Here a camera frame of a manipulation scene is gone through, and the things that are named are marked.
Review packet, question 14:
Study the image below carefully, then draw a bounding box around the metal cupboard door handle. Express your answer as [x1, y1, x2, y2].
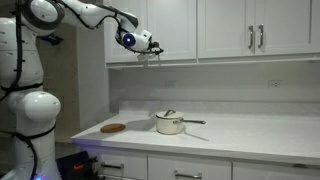
[257, 23, 265, 49]
[247, 25, 255, 51]

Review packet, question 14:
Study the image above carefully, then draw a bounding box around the white end cupboard door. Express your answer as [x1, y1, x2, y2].
[103, 0, 149, 65]

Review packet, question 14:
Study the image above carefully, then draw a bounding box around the black equipment stand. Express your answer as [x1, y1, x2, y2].
[55, 150, 102, 180]

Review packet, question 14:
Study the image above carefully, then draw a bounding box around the cream saucepan with metal handle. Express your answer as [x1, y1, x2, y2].
[155, 109, 207, 136]

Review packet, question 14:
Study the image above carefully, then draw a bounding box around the round cork trivet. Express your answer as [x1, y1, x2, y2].
[99, 122, 127, 134]

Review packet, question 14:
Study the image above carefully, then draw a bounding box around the black base cable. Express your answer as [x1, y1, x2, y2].
[0, 123, 58, 180]

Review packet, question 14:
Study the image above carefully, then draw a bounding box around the white wall outlet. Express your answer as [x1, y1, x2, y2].
[164, 79, 177, 89]
[267, 79, 283, 89]

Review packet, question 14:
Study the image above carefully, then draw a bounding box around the cream saucepan lid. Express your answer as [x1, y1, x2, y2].
[155, 109, 185, 120]

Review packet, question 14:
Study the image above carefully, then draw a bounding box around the metal drawer handle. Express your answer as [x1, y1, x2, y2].
[173, 169, 203, 180]
[100, 161, 125, 170]

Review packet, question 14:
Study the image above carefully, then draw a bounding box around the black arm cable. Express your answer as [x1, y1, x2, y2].
[12, 0, 165, 92]

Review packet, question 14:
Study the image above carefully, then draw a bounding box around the blue wall-mounted object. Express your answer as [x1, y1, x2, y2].
[41, 31, 64, 46]

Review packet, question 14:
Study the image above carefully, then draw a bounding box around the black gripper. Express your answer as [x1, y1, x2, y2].
[145, 40, 165, 55]

